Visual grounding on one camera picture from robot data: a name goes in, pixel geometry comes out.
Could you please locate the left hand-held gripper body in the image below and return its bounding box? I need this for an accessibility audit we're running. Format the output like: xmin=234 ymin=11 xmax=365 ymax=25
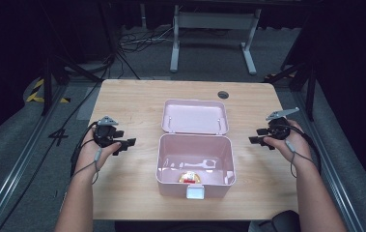
xmin=92 ymin=115 xmax=126 ymax=149

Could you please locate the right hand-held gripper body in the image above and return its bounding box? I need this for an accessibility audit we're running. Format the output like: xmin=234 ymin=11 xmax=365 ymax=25
xmin=265 ymin=106 xmax=300 ymax=141

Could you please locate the person's right hand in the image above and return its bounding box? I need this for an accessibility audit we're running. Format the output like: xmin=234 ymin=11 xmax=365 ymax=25
xmin=263 ymin=119 xmax=314 ymax=172

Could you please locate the person's left hand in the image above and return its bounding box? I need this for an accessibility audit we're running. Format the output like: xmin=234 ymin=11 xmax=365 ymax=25
xmin=73 ymin=127 xmax=123 ymax=182

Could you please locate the black tripod stand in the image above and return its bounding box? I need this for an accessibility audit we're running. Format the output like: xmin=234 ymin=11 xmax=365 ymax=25
xmin=40 ymin=0 xmax=141 ymax=117
xmin=265 ymin=18 xmax=318 ymax=123

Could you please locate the pink plastic box with lid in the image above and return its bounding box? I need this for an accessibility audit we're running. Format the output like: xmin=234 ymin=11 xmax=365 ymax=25
xmin=155 ymin=98 xmax=238 ymax=201

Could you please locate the person's dark grey clothing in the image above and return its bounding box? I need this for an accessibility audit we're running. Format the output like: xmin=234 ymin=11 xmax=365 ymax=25
xmin=248 ymin=209 xmax=301 ymax=232

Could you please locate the grey right gripper wrist cord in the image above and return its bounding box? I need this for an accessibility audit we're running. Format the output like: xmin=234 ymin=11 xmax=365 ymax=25
xmin=284 ymin=138 xmax=318 ymax=179

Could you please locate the grey gripper wrist cord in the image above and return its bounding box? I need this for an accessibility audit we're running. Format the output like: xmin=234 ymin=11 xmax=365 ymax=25
xmin=284 ymin=138 xmax=318 ymax=179
xmin=70 ymin=147 xmax=103 ymax=186

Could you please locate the grey left gripper wrist cord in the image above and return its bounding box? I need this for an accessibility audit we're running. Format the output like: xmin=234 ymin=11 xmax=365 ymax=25
xmin=70 ymin=147 xmax=103 ymax=186

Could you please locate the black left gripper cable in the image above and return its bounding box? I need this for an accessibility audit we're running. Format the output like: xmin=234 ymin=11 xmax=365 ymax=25
xmin=70 ymin=121 xmax=99 ymax=179

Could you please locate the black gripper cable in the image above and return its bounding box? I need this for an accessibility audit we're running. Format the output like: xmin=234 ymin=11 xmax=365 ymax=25
xmin=70 ymin=121 xmax=99 ymax=179
xmin=286 ymin=123 xmax=323 ymax=176

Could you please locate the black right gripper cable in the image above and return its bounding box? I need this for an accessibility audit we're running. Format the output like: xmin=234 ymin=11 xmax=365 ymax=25
xmin=286 ymin=123 xmax=323 ymax=176

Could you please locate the aluminium floor rail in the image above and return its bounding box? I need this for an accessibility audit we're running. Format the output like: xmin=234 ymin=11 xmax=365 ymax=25
xmin=291 ymin=91 xmax=366 ymax=232
xmin=0 ymin=84 xmax=70 ymax=232

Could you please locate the long black floor cable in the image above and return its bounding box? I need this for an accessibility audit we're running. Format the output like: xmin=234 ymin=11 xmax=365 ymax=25
xmin=0 ymin=56 xmax=115 ymax=232

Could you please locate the tangle of floor cables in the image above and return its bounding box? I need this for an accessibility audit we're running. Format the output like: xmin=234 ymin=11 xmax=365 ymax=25
xmin=117 ymin=26 xmax=176 ymax=54

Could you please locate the white metal table frame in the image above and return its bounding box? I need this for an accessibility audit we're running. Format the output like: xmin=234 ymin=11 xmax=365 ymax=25
xmin=169 ymin=4 xmax=263 ymax=76

